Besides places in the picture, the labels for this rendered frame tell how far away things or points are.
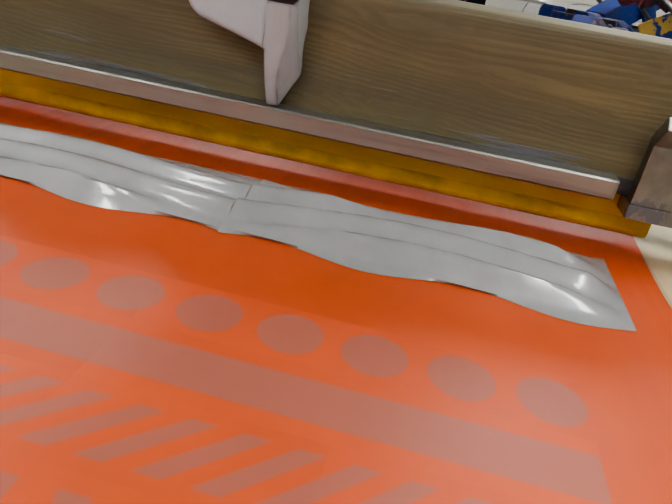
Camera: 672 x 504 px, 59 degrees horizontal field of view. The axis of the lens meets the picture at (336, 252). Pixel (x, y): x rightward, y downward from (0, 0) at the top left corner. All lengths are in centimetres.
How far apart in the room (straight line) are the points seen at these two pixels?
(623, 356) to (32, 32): 34
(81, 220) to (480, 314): 17
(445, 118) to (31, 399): 23
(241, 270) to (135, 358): 7
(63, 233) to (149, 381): 10
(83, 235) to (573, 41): 24
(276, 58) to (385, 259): 12
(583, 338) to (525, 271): 5
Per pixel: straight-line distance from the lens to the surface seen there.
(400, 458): 17
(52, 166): 32
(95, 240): 26
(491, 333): 23
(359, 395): 18
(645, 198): 33
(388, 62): 32
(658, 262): 35
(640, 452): 21
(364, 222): 28
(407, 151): 31
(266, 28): 30
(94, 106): 39
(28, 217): 28
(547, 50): 31
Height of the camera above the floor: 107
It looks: 26 degrees down
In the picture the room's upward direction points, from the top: 10 degrees clockwise
